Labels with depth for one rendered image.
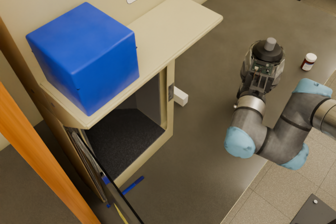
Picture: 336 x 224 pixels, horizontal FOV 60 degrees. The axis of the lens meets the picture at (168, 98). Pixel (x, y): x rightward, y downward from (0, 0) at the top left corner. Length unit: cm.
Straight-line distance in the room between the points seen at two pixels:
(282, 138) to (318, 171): 151
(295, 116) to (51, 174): 53
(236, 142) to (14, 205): 70
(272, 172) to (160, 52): 172
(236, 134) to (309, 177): 151
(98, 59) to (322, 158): 206
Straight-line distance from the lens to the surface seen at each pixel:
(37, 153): 43
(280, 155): 75
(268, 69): 83
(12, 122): 37
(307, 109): 72
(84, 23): 41
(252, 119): 74
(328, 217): 213
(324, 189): 220
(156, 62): 47
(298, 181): 215
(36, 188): 105
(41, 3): 42
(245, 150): 72
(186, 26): 53
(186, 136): 104
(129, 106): 101
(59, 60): 36
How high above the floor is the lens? 184
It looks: 53 degrees down
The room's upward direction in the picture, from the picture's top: straight up
